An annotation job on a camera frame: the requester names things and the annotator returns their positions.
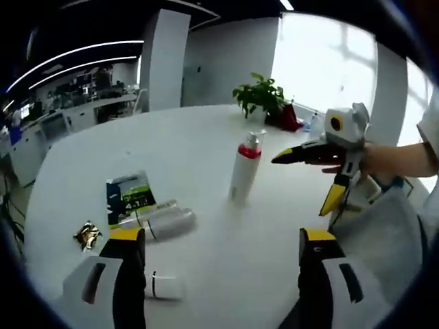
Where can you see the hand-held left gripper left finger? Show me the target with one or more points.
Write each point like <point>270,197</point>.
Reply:
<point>103,291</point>

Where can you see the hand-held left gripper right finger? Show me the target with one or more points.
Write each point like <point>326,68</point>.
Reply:
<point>329,291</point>

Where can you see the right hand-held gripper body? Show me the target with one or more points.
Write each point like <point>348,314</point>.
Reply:
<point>346,123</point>

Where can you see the gold foil skincare sachet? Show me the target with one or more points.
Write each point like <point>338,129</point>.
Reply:
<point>87,235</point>

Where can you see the white skincare tube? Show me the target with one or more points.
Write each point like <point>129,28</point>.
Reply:
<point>168,286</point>

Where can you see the white skincare pump bottle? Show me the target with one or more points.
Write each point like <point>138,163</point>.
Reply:
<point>244,171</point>

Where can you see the green black skincare packet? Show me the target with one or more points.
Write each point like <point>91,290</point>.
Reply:
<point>132,197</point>

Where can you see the plastic water bottle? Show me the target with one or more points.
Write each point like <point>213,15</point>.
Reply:
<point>312,123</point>

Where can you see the blue storage box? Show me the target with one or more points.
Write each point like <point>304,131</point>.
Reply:
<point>14,135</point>

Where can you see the potted green plant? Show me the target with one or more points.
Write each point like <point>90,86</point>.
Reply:
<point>262,94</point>

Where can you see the grey wall door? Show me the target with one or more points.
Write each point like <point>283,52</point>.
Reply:
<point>194,85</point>

